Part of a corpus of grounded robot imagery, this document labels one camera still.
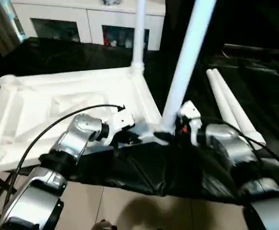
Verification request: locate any white plastic table leg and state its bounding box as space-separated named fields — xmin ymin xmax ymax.
xmin=130 ymin=0 xmax=146 ymax=75
xmin=212 ymin=69 xmax=266 ymax=146
xmin=162 ymin=0 xmax=217 ymax=134
xmin=206 ymin=69 xmax=242 ymax=131

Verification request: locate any white plastic table top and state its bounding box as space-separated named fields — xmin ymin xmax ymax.
xmin=0 ymin=66 xmax=171 ymax=172

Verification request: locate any black glossy mat cloth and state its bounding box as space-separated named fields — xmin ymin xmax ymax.
xmin=0 ymin=37 xmax=279 ymax=207

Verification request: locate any black monitor bar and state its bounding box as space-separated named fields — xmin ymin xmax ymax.
xmin=223 ymin=43 xmax=279 ymax=57

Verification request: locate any white glass door cabinet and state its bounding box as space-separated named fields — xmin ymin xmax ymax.
xmin=11 ymin=0 xmax=166 ymax=51

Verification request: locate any blue white patterned panel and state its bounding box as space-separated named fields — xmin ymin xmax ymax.
xmin=10 ymin=4 xmax=27 ymax=40

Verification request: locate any grey curtain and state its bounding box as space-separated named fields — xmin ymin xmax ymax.
xmin=0 ymin=0 xmax=22 ymax=57

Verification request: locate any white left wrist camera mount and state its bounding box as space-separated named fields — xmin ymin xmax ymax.
xmin=103 ymin=110 xmax=135 ymax=146

